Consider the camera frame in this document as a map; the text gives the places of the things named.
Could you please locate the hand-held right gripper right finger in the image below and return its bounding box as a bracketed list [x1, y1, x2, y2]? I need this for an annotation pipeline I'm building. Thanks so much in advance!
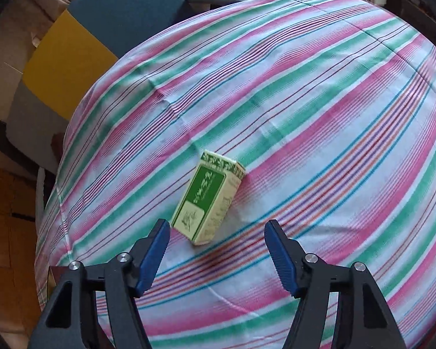
[265, 220, 408, 349]

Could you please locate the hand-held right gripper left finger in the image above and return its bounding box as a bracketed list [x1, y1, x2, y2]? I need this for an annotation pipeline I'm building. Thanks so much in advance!
[28, 219, 170, 349]

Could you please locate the green white carton box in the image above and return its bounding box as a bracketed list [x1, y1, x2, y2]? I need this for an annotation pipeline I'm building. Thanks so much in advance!
[171, 150, 246, 246]

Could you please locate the black rolled mat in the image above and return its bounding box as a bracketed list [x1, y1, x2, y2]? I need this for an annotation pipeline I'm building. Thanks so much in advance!
[0, 120, 57, 179]

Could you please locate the grey yellow blue chair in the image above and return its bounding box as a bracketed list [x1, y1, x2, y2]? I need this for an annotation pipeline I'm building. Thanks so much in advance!
[5, 0, 264, 226]

